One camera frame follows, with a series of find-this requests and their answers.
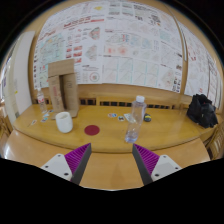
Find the wooden chair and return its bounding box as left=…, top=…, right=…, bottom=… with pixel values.
left=0, top=111, right=14, bottom=158
left=205, top=123, right=224, bottom=160

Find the white ceramic cup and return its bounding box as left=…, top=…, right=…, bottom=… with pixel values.
left=54, top=111, right=74, bottom=134

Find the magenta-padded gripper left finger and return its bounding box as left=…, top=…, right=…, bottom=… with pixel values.
left=40, top=142, right=93, bottom=185

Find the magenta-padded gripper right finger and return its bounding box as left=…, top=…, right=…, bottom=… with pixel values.
left=132, top=143, right=183, bottom=186

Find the brown cardboard box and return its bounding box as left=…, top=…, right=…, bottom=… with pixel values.
left=47, top=58, right=80, bottom=119

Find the group of wall posters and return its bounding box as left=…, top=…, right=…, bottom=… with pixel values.
left=33, top=0, right=223, bottom=108

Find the clear plastic water bottle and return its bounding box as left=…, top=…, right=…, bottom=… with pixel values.
left=124, top=95, right=148, bottom=144

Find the black bag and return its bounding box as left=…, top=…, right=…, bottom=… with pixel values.
left=185, top=93, right=219, bottom=129

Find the flat round red coaster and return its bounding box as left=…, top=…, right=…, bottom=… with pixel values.
left=83, top=124, right=101, bottom=136

